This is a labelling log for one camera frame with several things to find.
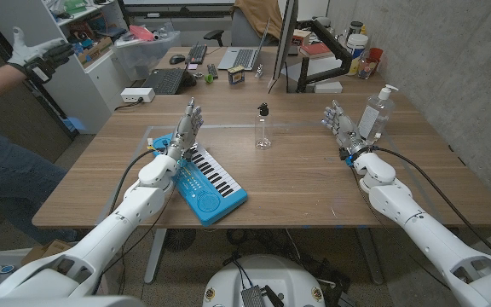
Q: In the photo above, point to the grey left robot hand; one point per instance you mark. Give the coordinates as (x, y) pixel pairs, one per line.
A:
(186, 128)

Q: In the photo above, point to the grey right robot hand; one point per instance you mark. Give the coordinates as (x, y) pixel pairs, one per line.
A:
(347, 130)

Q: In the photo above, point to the white and black gloved hand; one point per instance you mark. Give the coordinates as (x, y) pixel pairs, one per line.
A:
(32, 53)

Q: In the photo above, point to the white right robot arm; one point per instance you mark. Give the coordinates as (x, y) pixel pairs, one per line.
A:
(424, 230)

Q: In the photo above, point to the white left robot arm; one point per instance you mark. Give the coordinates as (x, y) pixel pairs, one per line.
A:
(113, 226)

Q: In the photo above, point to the large clear white-pump bottle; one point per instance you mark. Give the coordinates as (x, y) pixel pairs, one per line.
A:
(375, 117)

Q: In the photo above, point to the blue toy piano keyboard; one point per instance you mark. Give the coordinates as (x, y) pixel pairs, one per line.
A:
(211, 192)

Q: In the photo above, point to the small clear black-cap dispenser bottle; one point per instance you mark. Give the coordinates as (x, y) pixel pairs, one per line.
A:
(263, 132)

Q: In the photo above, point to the flat white box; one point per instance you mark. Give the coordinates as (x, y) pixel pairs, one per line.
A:
(328, 87)

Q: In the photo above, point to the black laptop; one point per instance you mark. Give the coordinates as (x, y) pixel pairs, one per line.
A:
(166, 81)

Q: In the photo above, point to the small green object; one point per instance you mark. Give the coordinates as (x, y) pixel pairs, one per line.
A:
(209, 78)

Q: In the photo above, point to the white power strip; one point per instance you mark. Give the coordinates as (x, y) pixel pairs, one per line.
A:
(136, 94)

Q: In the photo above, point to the white shelf cabinet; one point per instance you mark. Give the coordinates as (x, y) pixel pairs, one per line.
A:
(79, 89)

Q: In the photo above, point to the clear jar with coloured items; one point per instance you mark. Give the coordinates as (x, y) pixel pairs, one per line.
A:
(367, 70)

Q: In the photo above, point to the small black remote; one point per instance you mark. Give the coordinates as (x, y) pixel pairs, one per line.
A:
(212, 71)

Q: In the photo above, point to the open cardboard shelf box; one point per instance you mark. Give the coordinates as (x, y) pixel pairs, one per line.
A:
(96, 51)

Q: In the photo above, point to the black computer mouse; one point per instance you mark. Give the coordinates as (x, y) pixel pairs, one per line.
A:
(177, 59)

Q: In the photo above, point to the small yellow blue box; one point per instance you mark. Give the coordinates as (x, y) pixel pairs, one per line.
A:
(236, 75)

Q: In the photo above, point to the narrow black keyboard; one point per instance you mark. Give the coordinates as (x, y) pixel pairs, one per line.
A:
(197, 53)

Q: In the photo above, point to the red cup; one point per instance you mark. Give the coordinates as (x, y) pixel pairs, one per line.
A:
(375, 54)

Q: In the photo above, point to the clear plastic storage bin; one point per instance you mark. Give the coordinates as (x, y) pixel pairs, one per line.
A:
(143, 55)

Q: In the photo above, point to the white lidded canister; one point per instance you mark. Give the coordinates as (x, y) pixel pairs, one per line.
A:
(356, 46)

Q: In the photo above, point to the red book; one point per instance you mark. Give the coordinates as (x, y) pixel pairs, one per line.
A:
(315, 50)

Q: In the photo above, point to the silver laptop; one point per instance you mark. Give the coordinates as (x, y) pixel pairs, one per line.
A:
(241, 57)

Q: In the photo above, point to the small silver figure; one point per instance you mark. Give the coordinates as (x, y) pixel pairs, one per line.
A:
(259, 71)

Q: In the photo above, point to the dark-lid jar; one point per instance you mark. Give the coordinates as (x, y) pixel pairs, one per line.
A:
(356, 27)

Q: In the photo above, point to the pink flat packet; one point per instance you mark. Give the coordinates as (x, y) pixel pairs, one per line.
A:
(141, 33)

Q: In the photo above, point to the flat computer monitor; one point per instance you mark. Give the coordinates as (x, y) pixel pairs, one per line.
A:
(286, 38)

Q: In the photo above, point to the grey office chair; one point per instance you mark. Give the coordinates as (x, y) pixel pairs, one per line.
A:
(245, 34)

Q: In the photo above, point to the round black fan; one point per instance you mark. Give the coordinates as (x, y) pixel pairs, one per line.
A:
(179, 239)

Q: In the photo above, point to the grey table leg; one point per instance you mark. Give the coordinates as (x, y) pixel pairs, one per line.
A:
(369, 256)

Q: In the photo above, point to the person in dark clothes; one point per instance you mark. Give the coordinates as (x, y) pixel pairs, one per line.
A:
(7, 179)

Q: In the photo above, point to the white table leg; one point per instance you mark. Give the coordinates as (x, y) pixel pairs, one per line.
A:
(154, 256)

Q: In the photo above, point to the tan jacket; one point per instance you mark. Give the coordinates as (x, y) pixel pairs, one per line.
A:
(260, 15)

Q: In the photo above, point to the white robot torso base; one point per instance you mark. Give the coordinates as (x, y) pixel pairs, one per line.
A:
(267, 273)

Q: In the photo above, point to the brown cardboard box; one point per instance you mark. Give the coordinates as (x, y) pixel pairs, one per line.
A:
(51, 249)

